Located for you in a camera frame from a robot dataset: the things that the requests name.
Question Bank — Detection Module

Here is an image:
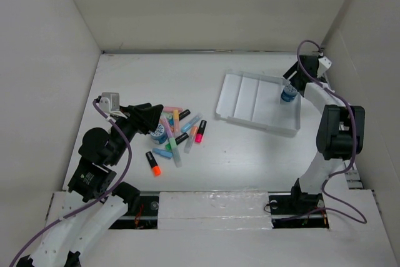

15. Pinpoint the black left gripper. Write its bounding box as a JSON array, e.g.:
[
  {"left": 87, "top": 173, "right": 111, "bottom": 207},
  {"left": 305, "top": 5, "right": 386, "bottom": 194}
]
[{"left": 109, "top": 102, "right": 163, "bottom": 164}]

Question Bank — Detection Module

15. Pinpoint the blue tape roll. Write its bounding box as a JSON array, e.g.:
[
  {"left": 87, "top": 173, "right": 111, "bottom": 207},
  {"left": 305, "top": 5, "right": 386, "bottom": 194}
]
[
  {"left": 150, "top": 123, "right": 168, "bottom": 144},
  {"left": 281, "top": 83, "right": 298, "bottom": 103}
]

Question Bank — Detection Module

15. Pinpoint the pastel yellow clear highlighter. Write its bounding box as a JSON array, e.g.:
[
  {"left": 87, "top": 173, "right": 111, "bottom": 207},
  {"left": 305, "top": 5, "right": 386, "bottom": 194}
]
[{"left": 173, "top": 109, "right": 180, "bottom": 137}]

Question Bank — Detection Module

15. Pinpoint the pastel blue clear highlighter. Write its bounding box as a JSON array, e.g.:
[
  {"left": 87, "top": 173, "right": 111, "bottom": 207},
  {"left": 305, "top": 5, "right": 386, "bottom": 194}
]
[{"left": 181, "top": 113, "right": 203, "bottom": 133}]

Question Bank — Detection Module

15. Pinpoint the pastel green clear highlighter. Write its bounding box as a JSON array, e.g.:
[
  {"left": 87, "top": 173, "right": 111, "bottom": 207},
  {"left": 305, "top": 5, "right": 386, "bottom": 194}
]
[{"left": 169, "top": 138, "right": 182, "bottom": 168}]

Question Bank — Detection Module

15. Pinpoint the pastel orange clear highlighter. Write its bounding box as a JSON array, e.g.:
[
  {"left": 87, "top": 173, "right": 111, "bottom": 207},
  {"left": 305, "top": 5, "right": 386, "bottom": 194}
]
[{"left": 184, "top": 126, "right": 198, "bottom": 154}]

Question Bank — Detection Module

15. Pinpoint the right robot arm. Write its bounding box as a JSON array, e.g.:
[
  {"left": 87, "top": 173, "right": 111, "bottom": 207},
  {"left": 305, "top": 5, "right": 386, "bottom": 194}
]
[{"left": 279, "top": 55, "right": 365, "bottom": 215}]

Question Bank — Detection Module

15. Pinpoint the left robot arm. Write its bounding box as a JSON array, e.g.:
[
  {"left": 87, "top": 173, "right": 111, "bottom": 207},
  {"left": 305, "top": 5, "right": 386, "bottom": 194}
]
[{"left": 10, "top": 98, "right": 163, "bottom": 266}]

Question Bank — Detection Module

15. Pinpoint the pastel pink highlighter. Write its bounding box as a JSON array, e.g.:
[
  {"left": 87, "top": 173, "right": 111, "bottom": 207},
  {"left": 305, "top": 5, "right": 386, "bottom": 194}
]
[{"left": 163, "top": 106, "right": 183, "bottom": 113}]

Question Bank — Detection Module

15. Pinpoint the pastel green short highlighter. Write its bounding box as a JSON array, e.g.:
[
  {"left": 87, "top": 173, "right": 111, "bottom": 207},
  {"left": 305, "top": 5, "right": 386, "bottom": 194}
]
[{"left": 162, "top": 113, "right": 173, "bottom": 120}]

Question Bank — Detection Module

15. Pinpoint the pastel purple highlighter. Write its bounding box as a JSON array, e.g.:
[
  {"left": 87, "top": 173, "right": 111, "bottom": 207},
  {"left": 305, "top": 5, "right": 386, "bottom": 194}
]
[{"left": 164, "top": 126, "right": 174, "bottom": 139}]

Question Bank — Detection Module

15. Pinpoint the black blue highlighter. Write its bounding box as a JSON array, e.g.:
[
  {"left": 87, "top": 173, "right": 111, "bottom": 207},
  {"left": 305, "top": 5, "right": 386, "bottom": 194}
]
[{"left": 178, "top": 109, "right": 191, "bottom": 120}]

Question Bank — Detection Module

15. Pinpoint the pastel blue short highlighter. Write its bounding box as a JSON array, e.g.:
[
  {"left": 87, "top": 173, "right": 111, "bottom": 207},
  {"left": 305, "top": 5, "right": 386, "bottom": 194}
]
[{"left": 152, "top": 148, "right": 173, "bottom": 159}]

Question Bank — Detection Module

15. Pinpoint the black green highlighter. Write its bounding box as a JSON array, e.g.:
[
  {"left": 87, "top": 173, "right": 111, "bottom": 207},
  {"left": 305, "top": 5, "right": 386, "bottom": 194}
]
[{"left": 165, "top": 133, "right": 189, "bottom": 151}]

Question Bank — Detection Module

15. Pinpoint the white divided organizer tray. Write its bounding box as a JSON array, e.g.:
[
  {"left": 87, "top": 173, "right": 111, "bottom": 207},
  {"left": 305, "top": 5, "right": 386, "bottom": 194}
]
[{"left": 215, "top": 71, "right": 301, "bottom": 136}]

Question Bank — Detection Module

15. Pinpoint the black pink highlighter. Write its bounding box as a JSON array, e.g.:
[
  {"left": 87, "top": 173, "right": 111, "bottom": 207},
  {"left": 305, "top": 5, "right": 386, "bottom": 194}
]
[{"left": 195, "top": 119, "right": 207, "bottom": 144}]

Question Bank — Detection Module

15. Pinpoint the black orange highlighter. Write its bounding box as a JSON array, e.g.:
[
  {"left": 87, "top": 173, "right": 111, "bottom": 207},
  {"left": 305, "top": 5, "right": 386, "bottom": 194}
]
[{"left": 146, "top": 151, "right": 161, "bottom": 176}]

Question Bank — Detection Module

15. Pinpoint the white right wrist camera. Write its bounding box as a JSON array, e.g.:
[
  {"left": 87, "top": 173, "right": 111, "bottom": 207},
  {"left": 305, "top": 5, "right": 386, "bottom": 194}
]
[{"left": 317, "top": 56, "right": 332, "bottom": 78}]

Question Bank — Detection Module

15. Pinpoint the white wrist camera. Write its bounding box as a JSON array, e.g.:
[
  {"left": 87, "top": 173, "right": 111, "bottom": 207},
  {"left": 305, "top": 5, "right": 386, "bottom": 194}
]
[
  {"left": 317, "top": 56, "right": 332, "bottom": 78},
  {"left": 99, "top": 92, "right": 123, "bottom": 117}
]

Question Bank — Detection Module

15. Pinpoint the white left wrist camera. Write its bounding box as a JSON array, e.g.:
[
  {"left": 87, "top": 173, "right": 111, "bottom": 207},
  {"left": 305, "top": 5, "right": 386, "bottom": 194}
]
[{"left": 99, "top": 92, "right": 123, "bottom": 117}]

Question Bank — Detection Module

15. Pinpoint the aluminium rail back edge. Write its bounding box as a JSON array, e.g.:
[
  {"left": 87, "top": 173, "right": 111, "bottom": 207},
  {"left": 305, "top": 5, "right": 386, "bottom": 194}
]
[{"left": 102, "top": 49, "right": 295, "bottom": 55}]

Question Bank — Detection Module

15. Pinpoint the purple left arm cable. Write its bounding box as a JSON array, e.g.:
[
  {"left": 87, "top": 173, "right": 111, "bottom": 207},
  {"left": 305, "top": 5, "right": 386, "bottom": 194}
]
[{"left": 7, "top": 98, "right": 134, "bottom": 267}]

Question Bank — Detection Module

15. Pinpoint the aluminium rail right side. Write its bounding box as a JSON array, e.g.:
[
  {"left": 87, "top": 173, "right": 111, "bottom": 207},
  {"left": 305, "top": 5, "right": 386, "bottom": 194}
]
[{"left": 312, "top": 51, "right": 363, "bottom": 189}]

